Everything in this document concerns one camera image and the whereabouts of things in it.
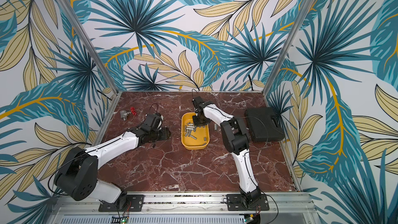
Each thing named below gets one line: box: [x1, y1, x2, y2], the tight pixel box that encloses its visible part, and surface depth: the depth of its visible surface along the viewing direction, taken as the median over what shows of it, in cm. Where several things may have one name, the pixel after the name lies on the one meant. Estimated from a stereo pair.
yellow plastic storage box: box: [180, 112, 210, 151], surface depth 97 cm
